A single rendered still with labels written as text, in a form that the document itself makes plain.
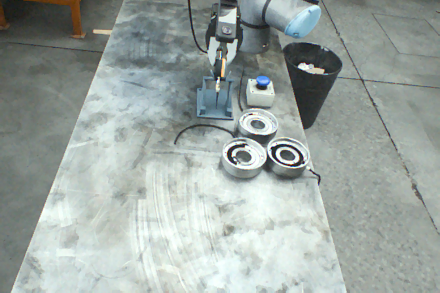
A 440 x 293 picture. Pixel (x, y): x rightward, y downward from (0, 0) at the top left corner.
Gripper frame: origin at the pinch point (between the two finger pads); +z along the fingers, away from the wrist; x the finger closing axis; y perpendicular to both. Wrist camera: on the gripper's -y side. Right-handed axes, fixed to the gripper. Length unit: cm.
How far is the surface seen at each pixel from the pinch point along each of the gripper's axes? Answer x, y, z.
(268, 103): -15.5, -1.1, 10.7
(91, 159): 29.2, -25.9, 13.1
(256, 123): -10.9, -10.5, 11.0
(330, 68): -76, 99, 55
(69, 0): 85, 166, 61
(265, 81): -13.7, 1.0, 4.8
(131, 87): 23.7, 3.0, 12.3
